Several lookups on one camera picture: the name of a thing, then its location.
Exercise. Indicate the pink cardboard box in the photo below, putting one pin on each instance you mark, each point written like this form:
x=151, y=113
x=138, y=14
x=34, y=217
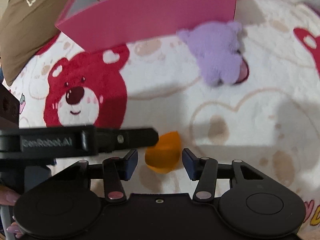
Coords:
x=103, y=24

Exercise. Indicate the orange makeup sponge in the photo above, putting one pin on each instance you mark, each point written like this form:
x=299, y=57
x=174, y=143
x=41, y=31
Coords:
x=165, y=155

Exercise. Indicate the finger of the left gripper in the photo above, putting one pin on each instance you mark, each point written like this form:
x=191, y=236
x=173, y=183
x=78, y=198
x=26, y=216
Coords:
x=110, y=140

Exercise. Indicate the purple plush toy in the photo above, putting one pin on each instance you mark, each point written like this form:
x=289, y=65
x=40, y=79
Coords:
x=216, y=47

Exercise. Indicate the brown embroidered pillow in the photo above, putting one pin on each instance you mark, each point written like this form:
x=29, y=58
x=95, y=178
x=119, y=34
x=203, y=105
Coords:
x=26, y=26

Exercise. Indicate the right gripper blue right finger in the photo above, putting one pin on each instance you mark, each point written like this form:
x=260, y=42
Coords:
x=204, y=171

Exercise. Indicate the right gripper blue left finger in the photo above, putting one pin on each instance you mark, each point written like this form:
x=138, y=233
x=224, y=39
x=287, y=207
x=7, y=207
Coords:
x=116, y=170

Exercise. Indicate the bear print blanket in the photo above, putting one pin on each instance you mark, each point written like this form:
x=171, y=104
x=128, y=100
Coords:
x=270, y=121

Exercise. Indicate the person's left hand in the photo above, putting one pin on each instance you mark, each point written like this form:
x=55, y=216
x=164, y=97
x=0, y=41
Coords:
x=8, y=200

